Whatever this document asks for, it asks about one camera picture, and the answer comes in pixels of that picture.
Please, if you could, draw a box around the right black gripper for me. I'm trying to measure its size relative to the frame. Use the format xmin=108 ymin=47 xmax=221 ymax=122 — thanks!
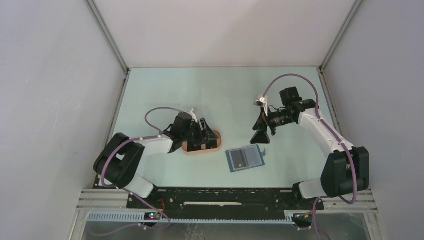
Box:
xmin=250 ymin=106 xmax=295 ymax=144

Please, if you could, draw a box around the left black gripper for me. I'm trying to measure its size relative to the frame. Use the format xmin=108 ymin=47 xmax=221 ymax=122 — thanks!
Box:
xmin=181 ymin=118 xmax=218 ymax=147

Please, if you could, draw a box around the pink oval tray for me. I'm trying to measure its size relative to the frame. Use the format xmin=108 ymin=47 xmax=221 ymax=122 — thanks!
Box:
xmin=181 ymin=129 xmax=223 ymax=155

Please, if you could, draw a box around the blue card holder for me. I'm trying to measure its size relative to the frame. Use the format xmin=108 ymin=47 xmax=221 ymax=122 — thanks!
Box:
xmin=225 ymin=144 xmax=266 ymax=173

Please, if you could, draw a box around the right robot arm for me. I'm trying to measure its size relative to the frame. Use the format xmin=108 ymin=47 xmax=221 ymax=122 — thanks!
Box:
xmin=250 ymin=87 xmax=370 ymax=209

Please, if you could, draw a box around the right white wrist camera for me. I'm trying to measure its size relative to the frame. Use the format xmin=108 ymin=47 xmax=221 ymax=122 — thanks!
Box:
xmin=253 ymin=94 xmax=269 ymax=116

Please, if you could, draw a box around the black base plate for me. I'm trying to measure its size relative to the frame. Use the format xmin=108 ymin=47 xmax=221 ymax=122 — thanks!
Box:
xmin=146 ymin=187 xmax=324 ymax=221

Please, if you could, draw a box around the aluminium frame rail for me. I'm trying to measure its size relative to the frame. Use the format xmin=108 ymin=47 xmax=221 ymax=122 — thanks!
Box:
xmin=77 ymin=187 xmax=378 ymax=224

